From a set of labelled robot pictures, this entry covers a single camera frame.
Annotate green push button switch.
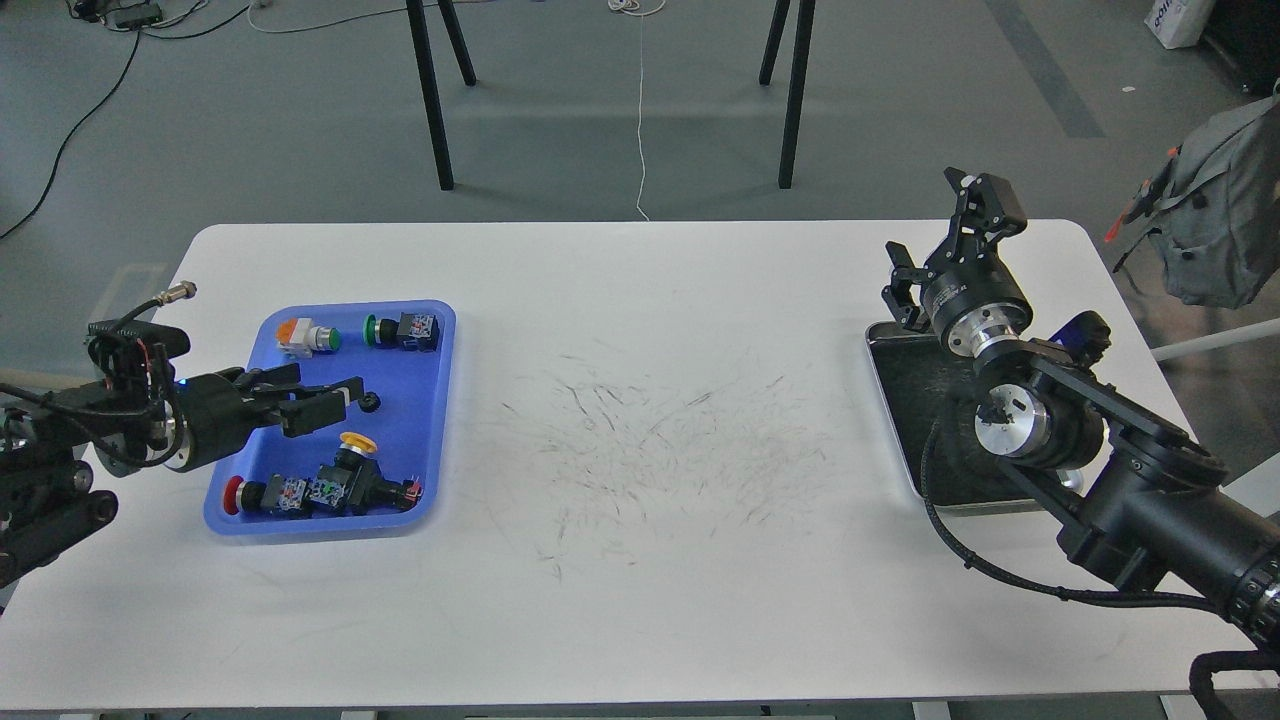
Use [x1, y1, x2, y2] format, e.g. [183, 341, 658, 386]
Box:
[362, 313, 442, 352]

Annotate black right stand legs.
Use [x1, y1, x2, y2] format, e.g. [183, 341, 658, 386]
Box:
[756, 1, 817, 190]

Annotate red push button switch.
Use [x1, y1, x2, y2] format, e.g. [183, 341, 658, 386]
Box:
[221, 474, 314, 519]

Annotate black left stand legs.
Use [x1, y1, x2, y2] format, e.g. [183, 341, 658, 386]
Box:
[404, 1, 477, 192]

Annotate blue plastic tray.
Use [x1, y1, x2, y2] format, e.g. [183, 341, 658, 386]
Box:
[204, 299, 456, 542]

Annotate small black gear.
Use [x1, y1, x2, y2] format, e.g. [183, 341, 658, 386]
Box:
[358, 392, 381, 413]

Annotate grey backpack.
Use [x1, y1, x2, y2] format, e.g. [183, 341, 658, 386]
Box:
[1103, 96, 1279, 309]

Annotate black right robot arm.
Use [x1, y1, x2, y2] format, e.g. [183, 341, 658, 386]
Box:
[881, 167, 1279, 719]

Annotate black stand legs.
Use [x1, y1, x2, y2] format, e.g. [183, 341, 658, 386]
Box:
[756, 1, 817, 190]
[404, 1, 477, 192]

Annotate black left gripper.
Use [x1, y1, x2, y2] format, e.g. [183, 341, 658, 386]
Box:
[164, 364, 365, 471]

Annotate orange white push button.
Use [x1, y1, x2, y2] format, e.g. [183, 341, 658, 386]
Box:
[274, 316, 342, 359]

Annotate white hanging cord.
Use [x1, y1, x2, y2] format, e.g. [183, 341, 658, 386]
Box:
[605, 0, 668, 222]

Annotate yellow push button switch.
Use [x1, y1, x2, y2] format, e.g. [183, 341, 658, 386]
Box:
[306, 432, 422, 516]

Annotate black floor cable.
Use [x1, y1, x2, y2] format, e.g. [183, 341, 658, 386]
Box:
[0, 0, 256, 242]

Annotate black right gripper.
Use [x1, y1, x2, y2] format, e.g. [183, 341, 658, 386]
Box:
[881, 167, 1034, 357]

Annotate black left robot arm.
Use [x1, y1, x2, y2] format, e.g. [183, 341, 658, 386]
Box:
[1, 281, 380, 585]

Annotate silver metal tray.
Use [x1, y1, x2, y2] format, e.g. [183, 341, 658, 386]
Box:
[865, 322, 1050, 515]

